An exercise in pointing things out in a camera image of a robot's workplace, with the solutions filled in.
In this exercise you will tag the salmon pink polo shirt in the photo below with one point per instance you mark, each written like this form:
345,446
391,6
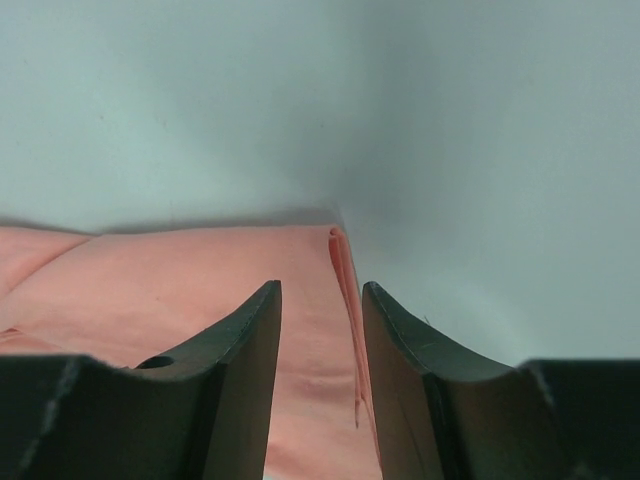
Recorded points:
125,298

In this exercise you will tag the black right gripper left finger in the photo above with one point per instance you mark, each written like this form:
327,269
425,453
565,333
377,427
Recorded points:
200,410

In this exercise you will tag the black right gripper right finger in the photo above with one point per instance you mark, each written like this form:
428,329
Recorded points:
443,411

